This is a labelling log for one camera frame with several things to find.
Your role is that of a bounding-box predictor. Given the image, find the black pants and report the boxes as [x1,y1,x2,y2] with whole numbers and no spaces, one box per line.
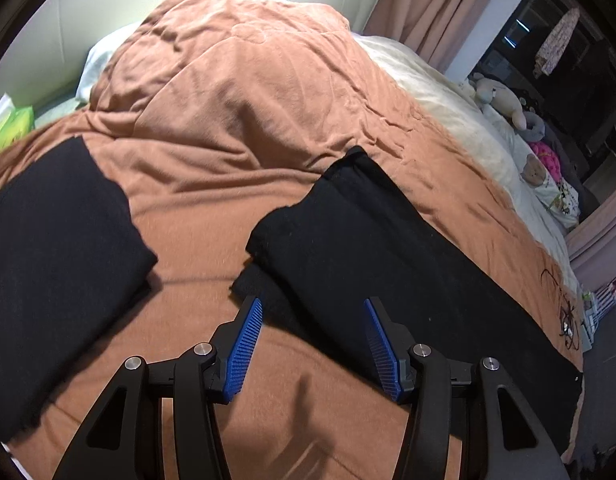
[0,138,581,451]

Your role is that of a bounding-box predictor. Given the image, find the bear print pillow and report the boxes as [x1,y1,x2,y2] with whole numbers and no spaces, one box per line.
[522,153,580,231]

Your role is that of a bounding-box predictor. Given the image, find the pink plush toy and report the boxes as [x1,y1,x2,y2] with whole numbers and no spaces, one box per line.
[529,141,563,183]

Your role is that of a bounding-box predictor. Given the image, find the grey plush toy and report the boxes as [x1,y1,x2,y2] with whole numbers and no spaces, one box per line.
[517,110,546,143]

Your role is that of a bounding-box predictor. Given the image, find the green yellow package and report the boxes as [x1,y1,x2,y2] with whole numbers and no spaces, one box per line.
[0,106,34,151]

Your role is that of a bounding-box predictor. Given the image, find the orange-brown blanket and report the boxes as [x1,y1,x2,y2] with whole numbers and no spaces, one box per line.
[0,0,582,479]

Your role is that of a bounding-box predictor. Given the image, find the cream white duvet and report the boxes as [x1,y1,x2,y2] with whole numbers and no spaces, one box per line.
[353,35,581,294]

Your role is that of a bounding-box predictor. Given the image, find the beige teddy bear plush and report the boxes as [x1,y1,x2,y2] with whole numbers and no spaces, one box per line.
[471,73,527,130]

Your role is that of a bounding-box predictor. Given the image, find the white pillow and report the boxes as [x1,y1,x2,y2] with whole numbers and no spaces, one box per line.
[74,22,140,104]

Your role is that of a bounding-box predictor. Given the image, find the floral hanging garment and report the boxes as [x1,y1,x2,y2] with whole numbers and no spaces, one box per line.
[532,8,580,79]

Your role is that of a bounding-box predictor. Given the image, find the pink curtain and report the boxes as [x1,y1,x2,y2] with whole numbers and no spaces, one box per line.
[364,0,489,72]

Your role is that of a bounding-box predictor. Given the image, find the black cable on blanket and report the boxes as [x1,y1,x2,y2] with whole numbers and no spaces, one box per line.
[540,266,585,354]

